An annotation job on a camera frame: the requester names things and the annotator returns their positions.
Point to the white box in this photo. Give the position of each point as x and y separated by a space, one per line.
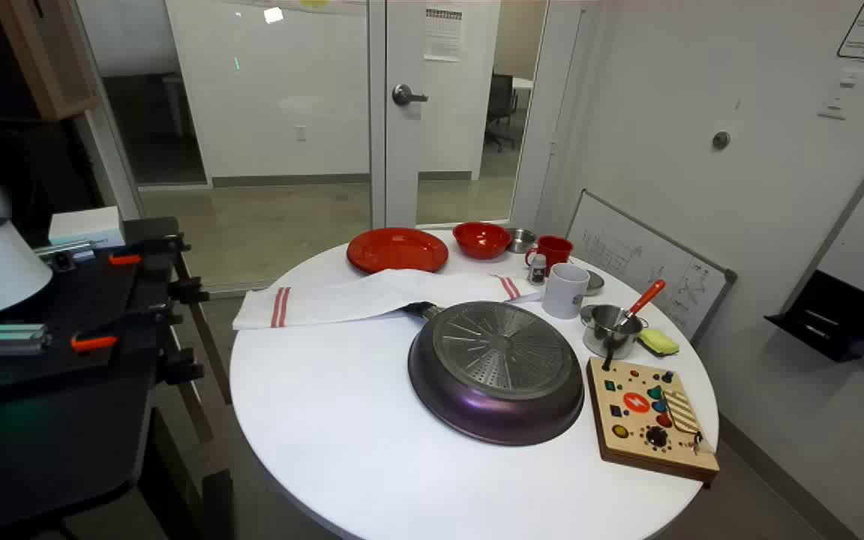
87 228

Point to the yellow-green sponge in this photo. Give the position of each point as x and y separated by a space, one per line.
658 342

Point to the small metal cup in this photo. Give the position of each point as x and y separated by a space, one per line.
523 241

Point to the black workbench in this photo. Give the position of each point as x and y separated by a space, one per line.
44 431

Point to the wooden toy board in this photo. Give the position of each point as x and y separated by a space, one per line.
652 421

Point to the red bowl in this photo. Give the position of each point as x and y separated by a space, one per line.
481 241

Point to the white towel with red stripes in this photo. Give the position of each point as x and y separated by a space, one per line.
351 296

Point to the whiteboard leaning on wall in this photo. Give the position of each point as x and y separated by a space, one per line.
642 256

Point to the purple frying pan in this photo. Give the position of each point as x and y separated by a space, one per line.
495 371

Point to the round wall door stopper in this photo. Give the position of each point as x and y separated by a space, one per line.
721 142

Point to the red plate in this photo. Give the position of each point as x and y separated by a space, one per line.
398 249

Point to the white mug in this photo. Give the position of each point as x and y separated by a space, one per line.
566 291

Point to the small metal pot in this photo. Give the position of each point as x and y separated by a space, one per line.
602 325

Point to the black wall tray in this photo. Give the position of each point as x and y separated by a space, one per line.
831 316

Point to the black office chair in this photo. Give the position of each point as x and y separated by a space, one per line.
501 105

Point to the paper notice on door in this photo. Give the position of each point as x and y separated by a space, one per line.
443 34

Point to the wooden cabinet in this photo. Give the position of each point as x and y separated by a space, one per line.
47 60

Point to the red mug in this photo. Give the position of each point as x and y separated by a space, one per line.
553 252

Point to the white door with window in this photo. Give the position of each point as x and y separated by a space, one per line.
402 152

